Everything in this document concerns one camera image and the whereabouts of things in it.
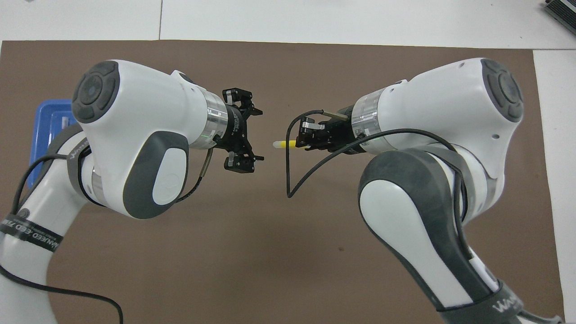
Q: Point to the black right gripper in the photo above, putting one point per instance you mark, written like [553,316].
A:
[342,132]

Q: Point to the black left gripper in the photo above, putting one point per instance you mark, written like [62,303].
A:
[236,130]

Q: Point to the yellow pen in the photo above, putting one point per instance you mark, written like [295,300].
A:
[290,144]

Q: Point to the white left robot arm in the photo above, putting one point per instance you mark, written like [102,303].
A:
[135,117]

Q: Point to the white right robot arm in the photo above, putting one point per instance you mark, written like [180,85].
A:
[427,108]

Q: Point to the blue plastic tray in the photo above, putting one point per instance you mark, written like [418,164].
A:
[42,135]

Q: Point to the brown table mat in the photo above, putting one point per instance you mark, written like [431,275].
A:
[279,247]

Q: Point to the grey ribbed device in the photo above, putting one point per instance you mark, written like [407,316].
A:
[562,11]

